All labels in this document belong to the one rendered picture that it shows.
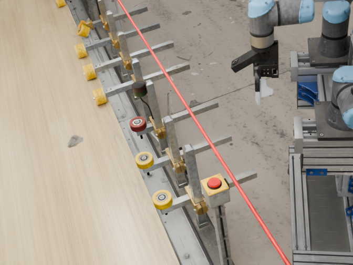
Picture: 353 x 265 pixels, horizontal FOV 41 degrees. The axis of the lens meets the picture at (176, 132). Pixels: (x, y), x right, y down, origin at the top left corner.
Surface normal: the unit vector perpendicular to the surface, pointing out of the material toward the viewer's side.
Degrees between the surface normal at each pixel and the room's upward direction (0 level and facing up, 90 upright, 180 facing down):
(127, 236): 0
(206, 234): 0
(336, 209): 0
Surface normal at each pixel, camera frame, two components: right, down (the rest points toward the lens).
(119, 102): -0.15, -0.73
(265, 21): -0.02, 0.68
